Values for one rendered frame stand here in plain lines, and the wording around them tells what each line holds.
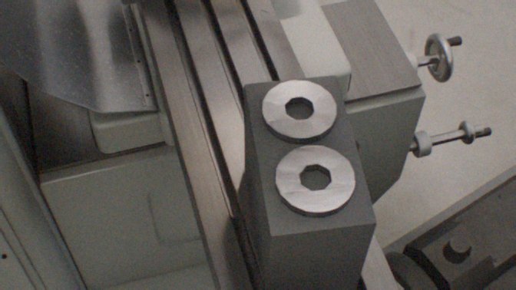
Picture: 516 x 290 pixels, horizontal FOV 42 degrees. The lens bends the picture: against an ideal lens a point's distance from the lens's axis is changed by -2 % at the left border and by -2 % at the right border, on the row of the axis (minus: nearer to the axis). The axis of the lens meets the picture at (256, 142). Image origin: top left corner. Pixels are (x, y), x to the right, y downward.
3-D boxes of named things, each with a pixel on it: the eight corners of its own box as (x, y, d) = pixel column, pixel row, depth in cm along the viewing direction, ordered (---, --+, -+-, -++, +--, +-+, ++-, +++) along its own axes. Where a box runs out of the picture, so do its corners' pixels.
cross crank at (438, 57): (438, 54, 165) (450, 18, 155) (461, 89, 158) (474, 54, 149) (379, 66, 162) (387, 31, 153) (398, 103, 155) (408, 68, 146)
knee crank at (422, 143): (482, 124, 164) (489, 108, 159) (494, 143, 160) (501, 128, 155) (401, 144, 160) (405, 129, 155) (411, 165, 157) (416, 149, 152)
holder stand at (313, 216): (324, 157, 103) (338, 66, 87) (356, 292, 90) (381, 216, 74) (244, 166, 102) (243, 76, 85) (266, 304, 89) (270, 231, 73)
